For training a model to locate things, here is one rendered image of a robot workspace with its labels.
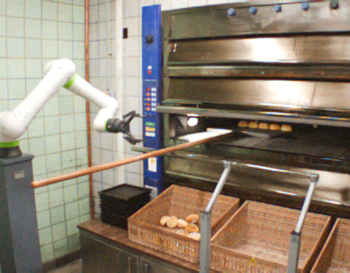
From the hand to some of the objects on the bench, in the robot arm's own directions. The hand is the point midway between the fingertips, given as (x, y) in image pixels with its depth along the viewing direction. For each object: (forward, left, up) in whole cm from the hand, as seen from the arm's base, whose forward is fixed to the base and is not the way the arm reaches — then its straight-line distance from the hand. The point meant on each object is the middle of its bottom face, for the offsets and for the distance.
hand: (142, 128), depth 212 cm
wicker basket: (+10, +28, -75) cm, 81 cm away
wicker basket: (+129, +20, -75) cm, 150 cm away
